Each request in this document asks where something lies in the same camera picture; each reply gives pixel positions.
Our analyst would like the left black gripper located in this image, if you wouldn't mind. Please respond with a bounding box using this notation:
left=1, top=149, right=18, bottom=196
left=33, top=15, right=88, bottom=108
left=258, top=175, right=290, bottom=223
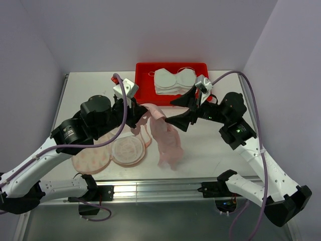
left=93, top=95, right=147, bottom=139

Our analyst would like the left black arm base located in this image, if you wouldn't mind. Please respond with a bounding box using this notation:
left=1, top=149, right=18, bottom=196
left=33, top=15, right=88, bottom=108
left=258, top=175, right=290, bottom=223
left=68, top=185, right=114, bottom=222

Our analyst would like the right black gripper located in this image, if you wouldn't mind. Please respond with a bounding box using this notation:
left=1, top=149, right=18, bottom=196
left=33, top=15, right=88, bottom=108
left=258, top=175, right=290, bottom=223
left=165, top=83, right=229, bottom=132

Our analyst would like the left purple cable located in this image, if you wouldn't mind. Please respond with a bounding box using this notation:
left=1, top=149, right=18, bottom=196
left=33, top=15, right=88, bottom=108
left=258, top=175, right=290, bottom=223
left=0, top=73, right=130, bottom=222

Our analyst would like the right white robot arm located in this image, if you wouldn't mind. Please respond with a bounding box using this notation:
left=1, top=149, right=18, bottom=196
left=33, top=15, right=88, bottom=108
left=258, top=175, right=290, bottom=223
left=166, top=86, right=312, bottom=227

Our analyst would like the red plastic tray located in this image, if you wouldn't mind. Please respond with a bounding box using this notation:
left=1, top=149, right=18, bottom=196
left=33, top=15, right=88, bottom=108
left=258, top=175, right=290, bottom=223
left=135, top=62, right=209, bottom=106

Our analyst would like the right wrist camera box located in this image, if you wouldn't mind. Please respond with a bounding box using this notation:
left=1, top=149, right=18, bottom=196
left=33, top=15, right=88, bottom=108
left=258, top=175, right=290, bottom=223
left=195, top=75, right=213, bottom=97

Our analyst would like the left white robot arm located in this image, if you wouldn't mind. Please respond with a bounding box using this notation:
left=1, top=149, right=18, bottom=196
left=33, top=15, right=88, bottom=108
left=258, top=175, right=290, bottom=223
left=1, top=95, right=147, bottom=214

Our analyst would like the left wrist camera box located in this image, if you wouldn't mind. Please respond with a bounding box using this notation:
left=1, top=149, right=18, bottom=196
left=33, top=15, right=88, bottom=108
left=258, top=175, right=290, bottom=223
left=111, top=77, right=139, bottom=99

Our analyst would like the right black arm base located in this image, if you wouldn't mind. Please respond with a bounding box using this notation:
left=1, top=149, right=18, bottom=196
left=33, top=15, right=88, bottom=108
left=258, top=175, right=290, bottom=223
left=197, top=170, right=241, bottom=216

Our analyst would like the white bra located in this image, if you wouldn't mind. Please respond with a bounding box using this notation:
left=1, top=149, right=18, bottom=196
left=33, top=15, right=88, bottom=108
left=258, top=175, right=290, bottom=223
left=148, top=67, right=197, bottom=95

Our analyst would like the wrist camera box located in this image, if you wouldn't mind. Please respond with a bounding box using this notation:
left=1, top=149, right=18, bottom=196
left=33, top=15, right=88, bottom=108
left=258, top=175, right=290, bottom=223
left=195, top=75, right=213, bottom=97
left=111, top=77, right=139, bottom=99

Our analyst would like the pink bra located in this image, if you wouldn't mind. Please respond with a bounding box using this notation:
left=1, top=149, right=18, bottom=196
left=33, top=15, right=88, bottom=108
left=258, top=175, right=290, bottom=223
left=131, top=103, right=184, bottom=171

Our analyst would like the aluminium frame rail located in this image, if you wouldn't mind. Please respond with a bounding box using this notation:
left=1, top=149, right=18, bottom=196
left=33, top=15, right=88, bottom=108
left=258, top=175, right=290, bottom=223
left=15, top=71, right=301, bottom=241

